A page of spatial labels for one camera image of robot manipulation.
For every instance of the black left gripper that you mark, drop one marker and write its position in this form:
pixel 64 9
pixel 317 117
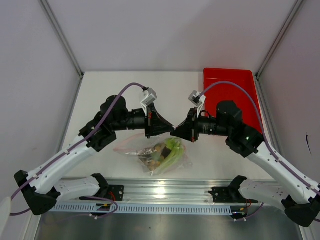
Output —
pixel 154 124

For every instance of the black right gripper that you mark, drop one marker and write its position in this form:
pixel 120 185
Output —
pixel 189 129

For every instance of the green white celery stalk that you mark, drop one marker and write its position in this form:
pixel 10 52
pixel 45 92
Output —
pixel 176 157

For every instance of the clear pink zip top bag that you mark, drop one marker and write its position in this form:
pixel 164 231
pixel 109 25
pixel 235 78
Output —
pixel 139 141

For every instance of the yellow longan fruit bunch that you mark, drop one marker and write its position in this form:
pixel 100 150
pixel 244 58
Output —
pixel 154 161

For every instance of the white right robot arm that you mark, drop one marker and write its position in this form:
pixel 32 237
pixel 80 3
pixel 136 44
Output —
pixel 298 196

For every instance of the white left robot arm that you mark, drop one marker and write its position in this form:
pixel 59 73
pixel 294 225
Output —
pixel 43 188

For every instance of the red plastic tray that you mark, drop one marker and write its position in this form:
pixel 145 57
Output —
pixel 245 98

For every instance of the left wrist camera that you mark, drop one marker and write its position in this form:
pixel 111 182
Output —
pixel 147 97

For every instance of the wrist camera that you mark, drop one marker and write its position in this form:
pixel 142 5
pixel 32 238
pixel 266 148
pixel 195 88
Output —
pixel 198 99
pixel 147 97

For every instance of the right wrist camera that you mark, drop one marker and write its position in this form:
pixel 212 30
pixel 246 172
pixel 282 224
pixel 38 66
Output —
pixel 198 99

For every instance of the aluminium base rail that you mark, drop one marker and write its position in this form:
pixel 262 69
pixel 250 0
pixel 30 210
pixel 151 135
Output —
pixel 160 191

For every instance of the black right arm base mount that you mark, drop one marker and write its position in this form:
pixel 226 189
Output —
pixel 222 194

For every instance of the slotted grey cable duct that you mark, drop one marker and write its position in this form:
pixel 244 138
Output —
pixel 134 208

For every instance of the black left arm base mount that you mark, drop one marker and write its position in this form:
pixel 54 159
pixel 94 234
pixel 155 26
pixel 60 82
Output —
pixel 110 192

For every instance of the right aluminium frame post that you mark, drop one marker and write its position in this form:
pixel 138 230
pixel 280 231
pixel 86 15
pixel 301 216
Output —
pixel 288 22

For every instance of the aluminium frame post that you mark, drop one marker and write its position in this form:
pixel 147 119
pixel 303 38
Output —
pixel 288 22
pixel 53 20

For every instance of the left aluminium frame post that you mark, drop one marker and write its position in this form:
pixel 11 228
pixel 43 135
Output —
pixel 53 20

